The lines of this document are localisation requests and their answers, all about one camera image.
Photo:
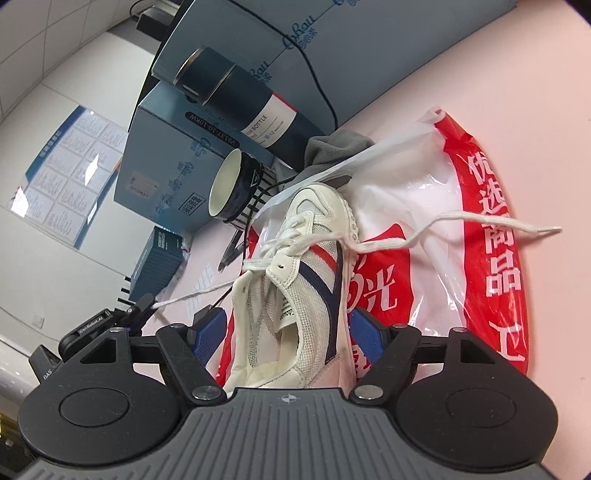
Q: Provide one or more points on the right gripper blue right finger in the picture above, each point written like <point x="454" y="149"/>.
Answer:
<point x="391" y="351"/>

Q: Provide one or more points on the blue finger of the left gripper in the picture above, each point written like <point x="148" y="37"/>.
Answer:
<point x="137" y="315"/>

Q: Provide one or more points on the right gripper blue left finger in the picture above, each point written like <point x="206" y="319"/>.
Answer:
<point x="186" y="352"/>

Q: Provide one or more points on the white sneaker shoe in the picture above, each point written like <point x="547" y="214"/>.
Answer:
<point x="289" y="304"/>

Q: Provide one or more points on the white shoelace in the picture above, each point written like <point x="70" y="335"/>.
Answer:
<point x="369" y="249"/>

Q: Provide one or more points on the black router with antennas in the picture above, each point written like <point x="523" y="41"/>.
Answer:
<point x="123" y="301"/>

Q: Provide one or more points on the black smartphone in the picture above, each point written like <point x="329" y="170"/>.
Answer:
<point x="202" y="317"/>

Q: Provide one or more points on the white label sticker sheet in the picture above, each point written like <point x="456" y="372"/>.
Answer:
<point x="202" y="276"/>

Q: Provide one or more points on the small dark blue box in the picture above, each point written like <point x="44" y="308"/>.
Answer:
<point x="161" y="257"/>

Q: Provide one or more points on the clear plastic wrap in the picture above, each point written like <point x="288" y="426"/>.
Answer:
<point x="185" y="251"/>

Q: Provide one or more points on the red white plastic bag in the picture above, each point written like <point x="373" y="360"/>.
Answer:
<point x="459" y="274"/>

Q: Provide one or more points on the black pen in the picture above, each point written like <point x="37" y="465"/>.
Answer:
<point x="233" y="250"/>

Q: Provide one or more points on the striped white ceramic bowl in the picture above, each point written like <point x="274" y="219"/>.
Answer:
<point x="254" y="203"/>

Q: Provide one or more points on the grey cloth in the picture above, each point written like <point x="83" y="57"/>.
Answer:
<point x="323" y="152"/>

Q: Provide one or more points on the dark blue vacuum bottle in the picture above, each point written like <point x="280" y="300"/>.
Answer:
<point x="247" y="105"/>

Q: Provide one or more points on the large blue cardboard box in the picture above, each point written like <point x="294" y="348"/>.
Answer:
<point x="328" y="59"/>

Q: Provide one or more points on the wall notice poster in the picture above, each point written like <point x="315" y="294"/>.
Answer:
<point x="70" y="177"/>

